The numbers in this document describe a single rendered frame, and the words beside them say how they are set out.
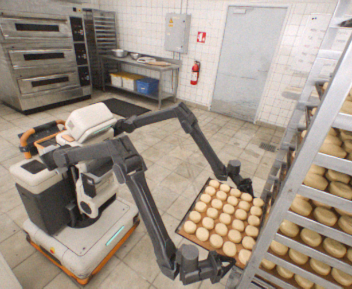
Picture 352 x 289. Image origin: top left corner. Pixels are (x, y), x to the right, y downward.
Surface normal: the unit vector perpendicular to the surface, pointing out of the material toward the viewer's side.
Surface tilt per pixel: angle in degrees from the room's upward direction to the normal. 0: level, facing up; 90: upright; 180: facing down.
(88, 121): 43
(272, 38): 90
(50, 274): 0
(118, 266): 0
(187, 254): 12
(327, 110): 90
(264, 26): 90
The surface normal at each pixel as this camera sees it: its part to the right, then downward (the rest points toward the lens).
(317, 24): -0.54, 0.39
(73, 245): 0.09, -0.86
